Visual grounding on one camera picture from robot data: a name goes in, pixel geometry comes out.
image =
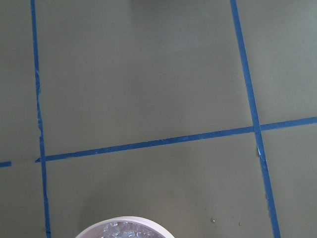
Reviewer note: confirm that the pink bowl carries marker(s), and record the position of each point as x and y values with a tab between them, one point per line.
95	230

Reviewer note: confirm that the clear ice cubes pile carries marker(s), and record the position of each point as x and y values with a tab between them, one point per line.
125	230

